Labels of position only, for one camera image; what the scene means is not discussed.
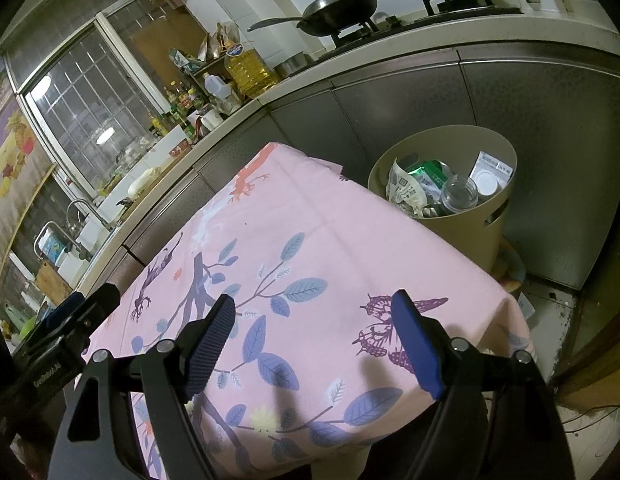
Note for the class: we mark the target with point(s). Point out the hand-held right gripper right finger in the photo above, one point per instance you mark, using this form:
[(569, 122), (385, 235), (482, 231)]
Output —
[(415, 340)]

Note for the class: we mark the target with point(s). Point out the white rectangular tray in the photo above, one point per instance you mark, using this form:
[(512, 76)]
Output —
[(165, 147)]

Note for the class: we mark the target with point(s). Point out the brown paper bags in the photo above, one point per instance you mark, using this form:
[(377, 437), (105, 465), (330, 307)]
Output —
[(220, 40)]

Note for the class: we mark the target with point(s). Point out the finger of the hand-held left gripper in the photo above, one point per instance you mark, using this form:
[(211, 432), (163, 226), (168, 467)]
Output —
[(102, 302), (65, 310)]

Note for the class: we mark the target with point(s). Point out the crushed green drink can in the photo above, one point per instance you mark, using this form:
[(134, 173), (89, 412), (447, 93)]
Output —
[(430, 170)]

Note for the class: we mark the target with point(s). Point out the grey kitchen counter cabinets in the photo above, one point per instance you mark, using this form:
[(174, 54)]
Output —
[(515, 120)]

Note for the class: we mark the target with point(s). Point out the barred kitchen window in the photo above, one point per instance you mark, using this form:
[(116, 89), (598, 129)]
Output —
[(90, 110)]

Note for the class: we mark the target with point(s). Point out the beige round trash bin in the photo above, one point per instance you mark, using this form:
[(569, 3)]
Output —
[(470, 240)]

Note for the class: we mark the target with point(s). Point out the black gas stove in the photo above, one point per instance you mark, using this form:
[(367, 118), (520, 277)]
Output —
[(470, 10)]

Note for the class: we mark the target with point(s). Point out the yellow cooking oil bottle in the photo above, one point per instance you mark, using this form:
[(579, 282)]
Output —
[(250, 75)]

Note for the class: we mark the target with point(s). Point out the white plastic bottle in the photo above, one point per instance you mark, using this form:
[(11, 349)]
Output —
[(216, 89)]

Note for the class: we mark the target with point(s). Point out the pink printed tablecloth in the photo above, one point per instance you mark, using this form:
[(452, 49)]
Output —
[(290, 210)]

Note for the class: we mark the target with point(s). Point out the small steel pot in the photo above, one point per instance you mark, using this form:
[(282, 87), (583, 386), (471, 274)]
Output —
[(292, 64)]

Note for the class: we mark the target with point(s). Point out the clear plastic jar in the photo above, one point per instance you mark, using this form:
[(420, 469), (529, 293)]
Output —
[(459, 194)]

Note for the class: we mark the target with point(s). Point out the white cardboard box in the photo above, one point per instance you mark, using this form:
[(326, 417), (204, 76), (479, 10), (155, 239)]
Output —
[(490, 172)]

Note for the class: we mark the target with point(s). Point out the fruit wall poster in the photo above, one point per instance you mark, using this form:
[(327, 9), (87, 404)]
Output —
[(15, 170)]

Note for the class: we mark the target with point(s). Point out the wooden cutting board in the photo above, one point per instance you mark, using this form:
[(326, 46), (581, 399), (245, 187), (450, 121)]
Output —
[(54, 284)]

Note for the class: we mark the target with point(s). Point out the white printed wrapper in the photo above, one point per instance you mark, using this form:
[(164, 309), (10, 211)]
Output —
[(402, 185)]

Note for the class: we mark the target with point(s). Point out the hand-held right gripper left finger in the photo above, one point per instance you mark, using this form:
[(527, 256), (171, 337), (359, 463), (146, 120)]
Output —
[(210, 345)]

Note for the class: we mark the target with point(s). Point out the row of condiment bottles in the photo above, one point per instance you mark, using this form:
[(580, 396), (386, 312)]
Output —
[(177, 110)]

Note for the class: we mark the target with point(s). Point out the steel faucet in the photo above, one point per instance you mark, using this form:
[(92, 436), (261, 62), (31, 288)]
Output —
[(85, 207)]

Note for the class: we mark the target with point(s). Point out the black wok with lid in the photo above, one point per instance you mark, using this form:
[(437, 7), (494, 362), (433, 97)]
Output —
[(340, 7)]

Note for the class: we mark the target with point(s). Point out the round stool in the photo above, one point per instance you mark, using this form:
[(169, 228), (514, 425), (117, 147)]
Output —
[(512, 267)]

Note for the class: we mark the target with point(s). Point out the steel dish rack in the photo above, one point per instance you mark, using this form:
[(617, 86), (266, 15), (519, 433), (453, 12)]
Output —
[(52, 242)]

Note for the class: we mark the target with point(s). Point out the glass jar with white contents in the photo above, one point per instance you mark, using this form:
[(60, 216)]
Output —
[(212, 120)]

